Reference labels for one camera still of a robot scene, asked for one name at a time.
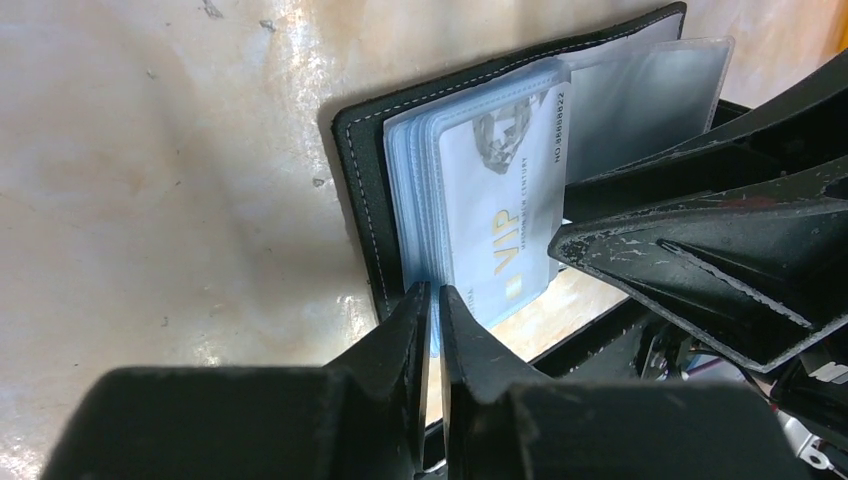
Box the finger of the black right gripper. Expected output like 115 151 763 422
564 53 847 223
549 157 847 372

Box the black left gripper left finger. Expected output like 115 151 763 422
43 283 431 479

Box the black leather card holder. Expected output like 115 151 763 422
331 2 735 329

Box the silver VIP card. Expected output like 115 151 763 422
432 77 572 328

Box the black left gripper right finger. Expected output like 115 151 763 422
439 286 808 479

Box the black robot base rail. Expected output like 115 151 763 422
423 298 848 480

